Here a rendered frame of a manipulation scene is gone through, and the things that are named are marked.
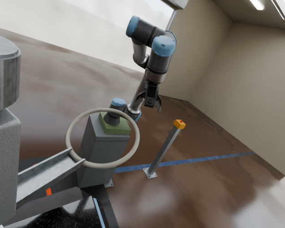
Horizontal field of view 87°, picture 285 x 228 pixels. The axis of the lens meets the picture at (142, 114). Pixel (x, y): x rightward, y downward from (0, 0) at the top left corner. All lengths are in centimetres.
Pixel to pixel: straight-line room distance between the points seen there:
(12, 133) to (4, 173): 13
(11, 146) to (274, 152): 676
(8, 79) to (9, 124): 10
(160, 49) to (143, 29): 17
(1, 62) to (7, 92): 7
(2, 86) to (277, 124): 676
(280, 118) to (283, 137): 61
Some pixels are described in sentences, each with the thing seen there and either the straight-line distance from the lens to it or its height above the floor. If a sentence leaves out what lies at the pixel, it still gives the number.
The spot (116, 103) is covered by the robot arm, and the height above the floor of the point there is 118.
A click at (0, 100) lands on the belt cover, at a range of 42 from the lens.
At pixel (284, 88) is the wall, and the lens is 690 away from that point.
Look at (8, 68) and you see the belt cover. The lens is 41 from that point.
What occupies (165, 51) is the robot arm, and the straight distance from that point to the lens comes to 61.
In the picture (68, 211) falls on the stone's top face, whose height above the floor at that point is 84.
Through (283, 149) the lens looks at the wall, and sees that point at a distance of 675.
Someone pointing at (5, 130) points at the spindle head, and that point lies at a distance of 46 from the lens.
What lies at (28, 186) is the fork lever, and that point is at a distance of 90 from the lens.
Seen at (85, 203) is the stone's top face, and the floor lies 84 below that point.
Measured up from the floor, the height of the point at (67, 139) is 114.
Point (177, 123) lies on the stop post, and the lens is 214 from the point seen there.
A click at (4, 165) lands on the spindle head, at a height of 143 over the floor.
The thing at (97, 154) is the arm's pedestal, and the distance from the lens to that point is 178.
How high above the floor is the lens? 183
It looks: 24 degrees down
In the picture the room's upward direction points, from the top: 25 degrees clockwise
